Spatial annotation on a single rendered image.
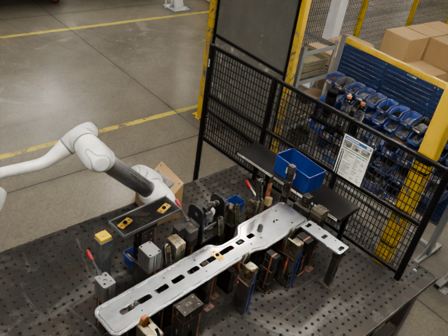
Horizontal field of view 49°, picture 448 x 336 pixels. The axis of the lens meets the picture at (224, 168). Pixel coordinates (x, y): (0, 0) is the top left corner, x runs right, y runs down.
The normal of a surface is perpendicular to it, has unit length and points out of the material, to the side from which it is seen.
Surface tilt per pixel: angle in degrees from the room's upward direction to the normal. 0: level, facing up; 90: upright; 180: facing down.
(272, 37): 92
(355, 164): 90
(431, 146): 87
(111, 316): 0
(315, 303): 0
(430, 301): 0
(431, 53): 90
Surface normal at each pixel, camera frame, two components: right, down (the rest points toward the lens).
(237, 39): -0.78, 0.29
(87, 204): 0.14, -0.81
